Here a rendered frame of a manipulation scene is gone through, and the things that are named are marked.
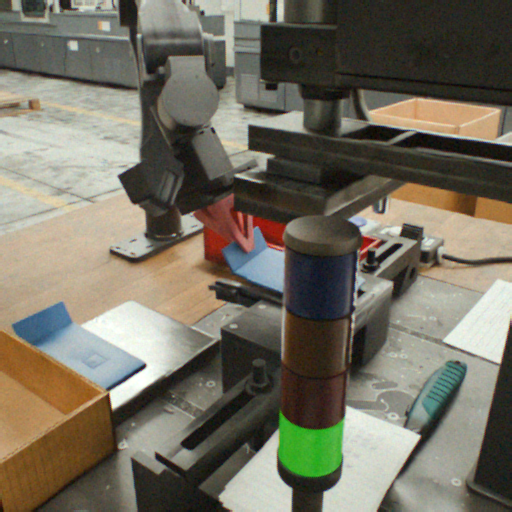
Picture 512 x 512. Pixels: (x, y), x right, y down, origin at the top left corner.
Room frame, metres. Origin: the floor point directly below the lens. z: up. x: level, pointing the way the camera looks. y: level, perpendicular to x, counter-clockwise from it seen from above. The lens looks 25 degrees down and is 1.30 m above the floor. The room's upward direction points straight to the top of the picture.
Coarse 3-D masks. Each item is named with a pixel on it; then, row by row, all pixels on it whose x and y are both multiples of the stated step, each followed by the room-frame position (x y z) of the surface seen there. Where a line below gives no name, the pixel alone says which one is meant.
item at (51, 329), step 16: (64, 304) 0.61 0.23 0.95; (32, 320) 0.57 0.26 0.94; (48, 320) 0.59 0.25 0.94; (64, 320) 0.60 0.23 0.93; (32, 336) 0.56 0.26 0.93; (48, 336) 0.57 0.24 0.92; (64, 336) 0.57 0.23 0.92; (80, 336) 0.57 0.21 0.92; (96, 336) 0.57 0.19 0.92; (48, 352) 0.54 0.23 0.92; (64, 352) 0.54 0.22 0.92; (80, 352) 0.54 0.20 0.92; (96, 352) 0.54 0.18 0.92; (112, 352) 0.54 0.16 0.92; (80, 368) 0.51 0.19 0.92; (96, 368) 0.51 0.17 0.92; (112, 368) 0.51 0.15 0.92; (128, 368) 0.51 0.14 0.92; (112, 384) 0.48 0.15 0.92
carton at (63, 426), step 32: (0, 352) 0.52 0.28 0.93; (32, 352) 0.48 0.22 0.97; (0, 384) 0.50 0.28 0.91; (32, 384) 0.49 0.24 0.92; (64, 384) 0.45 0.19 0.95; (96, 384) 0.42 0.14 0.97; (0, 416) 0.45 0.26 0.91; (32, 416) 0.45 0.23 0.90; (64, 416) 0.45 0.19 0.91; (96, 416) 0.40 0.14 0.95; (0, 448) 0.41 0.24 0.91; (32, 448) 0.35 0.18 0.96; (64, 448) 0.37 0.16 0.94; (96, 448) 0.39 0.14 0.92; (0, 480) 0.32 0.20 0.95; (32, 480) 0.34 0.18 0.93; (64, 480) 0.36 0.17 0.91
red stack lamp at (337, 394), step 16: (288, 368) 0.25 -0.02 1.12; (288, 384) 0.25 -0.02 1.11; (304, 384) 0.24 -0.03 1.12; (320, 384) 0.24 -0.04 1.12; (336, 384) 0.24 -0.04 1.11; (288, 400) 0.25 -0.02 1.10; (304, 400) 0.24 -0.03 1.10; (320, 400) 0.24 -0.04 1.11; (336, 400) 0.24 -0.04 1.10; (288, 416) 0.24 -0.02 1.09; (304, 416) 0.24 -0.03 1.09; (320, 416) 0.24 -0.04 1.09; (336, 416) 0.24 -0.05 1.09
